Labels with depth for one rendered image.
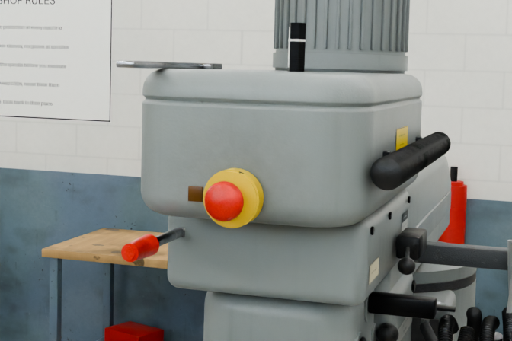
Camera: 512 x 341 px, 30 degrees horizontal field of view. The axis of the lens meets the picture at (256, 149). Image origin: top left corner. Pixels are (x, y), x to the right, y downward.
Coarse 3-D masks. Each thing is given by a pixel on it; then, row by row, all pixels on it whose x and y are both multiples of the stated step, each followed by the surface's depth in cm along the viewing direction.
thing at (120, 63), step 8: (120, 64) 95; (128, 64) 95; (136, 64) 96; (144, 64) 97; (152, 64) 99; (160, 64) 101; (168, 64) 104; (176, 64) 106; (184, 64) 108; (192, 64) 111; (200, 64) 113; (208, 64) 114; (216, 64) 116
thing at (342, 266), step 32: (192, 224) 111; (256, 224) 108; (384, 224) 115; (192, 256) 111; (224, 256) 110; (256, 256) 109; (288, 256) 108; (320, 256) 106; (352, 256) 105; (384, 256) 117; (192, 288) 112; (224, 288) 110; (256, 288) 109; (288, 288) 108; (320, 288) 107; (352, 288) 106
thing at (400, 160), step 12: (420, 144) 116; (432, 144) 122; (444, 144) 132; (384, 156) 98; (396, 156) 99; (408, 156) 103; (420, 156) 109; (432, 156) 119; (372, 168) 97; (384, 168) 97; (396, 168) 97; (408, 168) 100; (420, 168) 109; (372, 180) 98; (384, 180) 97; (396, 180) 97
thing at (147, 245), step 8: (168, 232) 108; (176, 232) 109; (184, 232) 111; (136, 240) 100; (144, 240) 100; (152, 240) 102; (160, 240) 104; (168, 240) 107; (128, 248) 98; (136, 248) 98; (144, 248) 99; (152, 248) 101; (128, 256) 98; (136, 256) 98; (144, 256) 100
